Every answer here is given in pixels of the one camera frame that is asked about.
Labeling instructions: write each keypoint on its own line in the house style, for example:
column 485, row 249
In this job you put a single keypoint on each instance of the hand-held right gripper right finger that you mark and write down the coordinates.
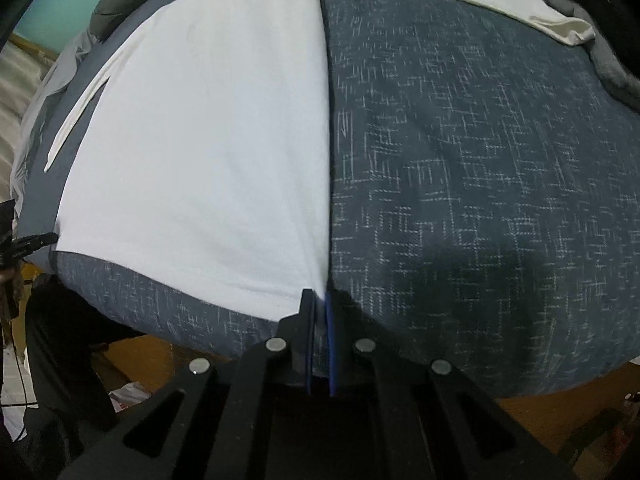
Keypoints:
column 342, row 340

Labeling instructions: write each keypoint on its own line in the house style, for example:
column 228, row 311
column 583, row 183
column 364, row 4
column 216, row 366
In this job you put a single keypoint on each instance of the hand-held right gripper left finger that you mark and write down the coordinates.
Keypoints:
column 300, row 340

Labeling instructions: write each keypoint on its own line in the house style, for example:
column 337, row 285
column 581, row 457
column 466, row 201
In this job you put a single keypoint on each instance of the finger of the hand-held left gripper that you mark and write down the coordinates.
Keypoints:
column 37, row 242

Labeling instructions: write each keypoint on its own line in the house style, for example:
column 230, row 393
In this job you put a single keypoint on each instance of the white long-sleeve shirt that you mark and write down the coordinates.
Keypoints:
column 200, row 135

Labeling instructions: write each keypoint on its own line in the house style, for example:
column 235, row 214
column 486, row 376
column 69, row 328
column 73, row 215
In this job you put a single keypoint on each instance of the person's black trousers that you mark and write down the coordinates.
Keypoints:
column 60, row 350

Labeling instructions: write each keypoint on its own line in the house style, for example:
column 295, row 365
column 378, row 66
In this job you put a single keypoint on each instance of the cream curtain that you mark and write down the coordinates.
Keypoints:
column 12, row 110

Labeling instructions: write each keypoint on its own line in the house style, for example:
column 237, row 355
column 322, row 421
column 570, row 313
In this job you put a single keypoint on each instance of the light grey bed cover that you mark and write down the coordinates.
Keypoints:
column 55, row 75

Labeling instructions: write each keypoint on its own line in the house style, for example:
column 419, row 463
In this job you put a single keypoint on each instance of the wooden pole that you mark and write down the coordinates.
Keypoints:
column 35, row 49

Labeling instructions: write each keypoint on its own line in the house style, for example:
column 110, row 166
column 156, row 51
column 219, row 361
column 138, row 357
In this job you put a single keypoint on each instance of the bed with blue sheet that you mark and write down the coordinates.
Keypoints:
column 475, row 185

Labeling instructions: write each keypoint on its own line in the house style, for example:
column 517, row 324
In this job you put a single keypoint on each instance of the folded black grey garment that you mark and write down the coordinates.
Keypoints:
column 610, row 65

